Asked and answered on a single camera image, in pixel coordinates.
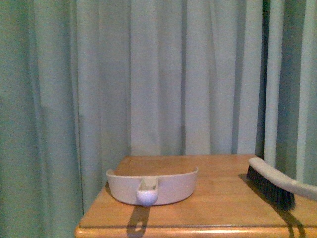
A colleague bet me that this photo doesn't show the beige plastic dustpan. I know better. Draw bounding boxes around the beige plastic dustpan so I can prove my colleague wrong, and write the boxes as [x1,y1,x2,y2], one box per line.
[106,167,199,207]

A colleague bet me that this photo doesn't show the green curtain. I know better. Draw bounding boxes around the green curtain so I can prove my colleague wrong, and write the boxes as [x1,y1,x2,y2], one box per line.
[0,0,317,238]

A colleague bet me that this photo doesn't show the beige hand brush black bristles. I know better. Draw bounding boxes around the beige hand brush black bristles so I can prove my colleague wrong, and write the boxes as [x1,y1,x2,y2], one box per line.
[247,157,317,211]

